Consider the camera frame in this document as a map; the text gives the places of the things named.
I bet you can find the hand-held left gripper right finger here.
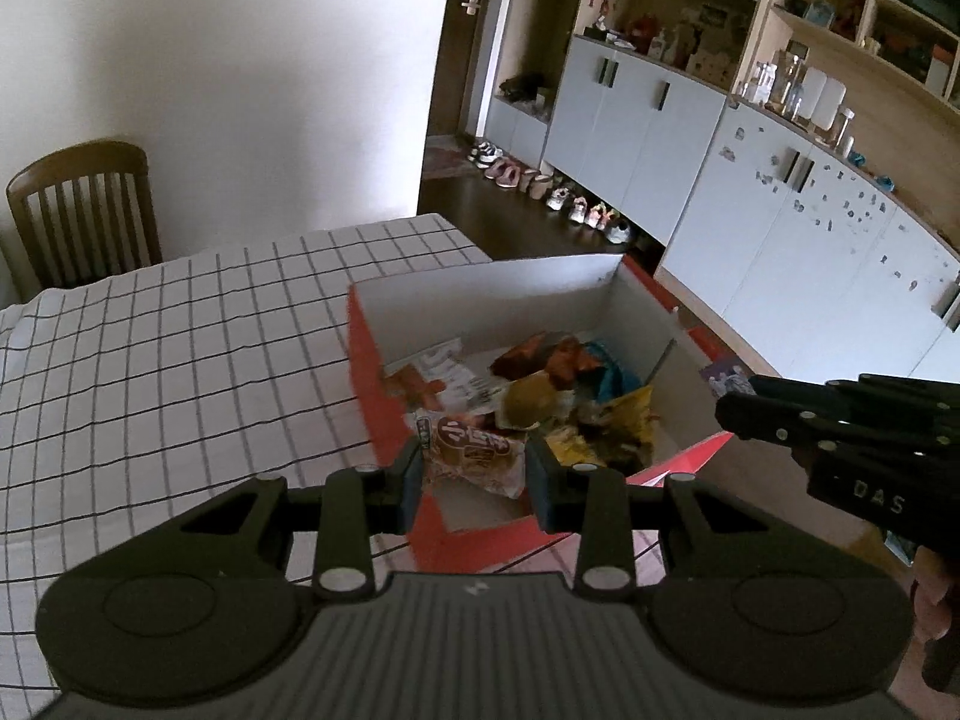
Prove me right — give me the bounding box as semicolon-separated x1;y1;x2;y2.
525;436;773;601

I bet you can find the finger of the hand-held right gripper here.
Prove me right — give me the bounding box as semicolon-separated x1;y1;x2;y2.
715;390;863;460
750;373;960;430

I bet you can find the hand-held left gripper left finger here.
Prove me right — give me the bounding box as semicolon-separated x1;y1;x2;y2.
176;436;427;601

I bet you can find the clear bread packet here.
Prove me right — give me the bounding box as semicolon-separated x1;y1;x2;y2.
412;411;527;500

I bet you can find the red cardboard box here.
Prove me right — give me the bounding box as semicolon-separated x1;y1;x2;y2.
346;253;740;575

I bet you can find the yellow chip bag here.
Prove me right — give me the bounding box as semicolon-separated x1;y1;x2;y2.
547;384;659;470

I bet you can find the white orange snack packet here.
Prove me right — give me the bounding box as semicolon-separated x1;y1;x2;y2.
384;341;511;417

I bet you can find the blue snack packet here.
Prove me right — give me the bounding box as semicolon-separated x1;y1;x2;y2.
581;341;640;400

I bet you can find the brown snack packet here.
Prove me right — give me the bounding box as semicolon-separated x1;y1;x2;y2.
491;331;601;391

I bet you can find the person's right hand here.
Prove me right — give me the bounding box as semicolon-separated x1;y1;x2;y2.
909;544;960;691

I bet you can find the printed paper card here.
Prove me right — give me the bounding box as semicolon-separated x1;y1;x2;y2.
701;361;755;398

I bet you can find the white checkered tablecloth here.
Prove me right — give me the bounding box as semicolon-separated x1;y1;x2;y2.
0;214;668;698

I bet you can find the row of shoes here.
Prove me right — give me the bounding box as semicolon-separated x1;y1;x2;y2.
466;139;635;245

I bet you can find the group of glass jars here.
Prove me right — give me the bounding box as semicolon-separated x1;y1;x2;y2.
739;49;860;155

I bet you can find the door mat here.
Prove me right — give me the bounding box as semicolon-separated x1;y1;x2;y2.
421;146;472;179

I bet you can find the group of shelf ornaments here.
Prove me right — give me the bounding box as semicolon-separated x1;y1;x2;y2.
581;0;740;87

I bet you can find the brown door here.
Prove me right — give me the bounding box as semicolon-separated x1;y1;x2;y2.
424;0;518;140

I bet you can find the wooden chair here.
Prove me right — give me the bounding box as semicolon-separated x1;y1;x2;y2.
6;139;162;293

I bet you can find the white wall cabinet unit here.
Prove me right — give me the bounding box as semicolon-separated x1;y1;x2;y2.
484;0;960;391

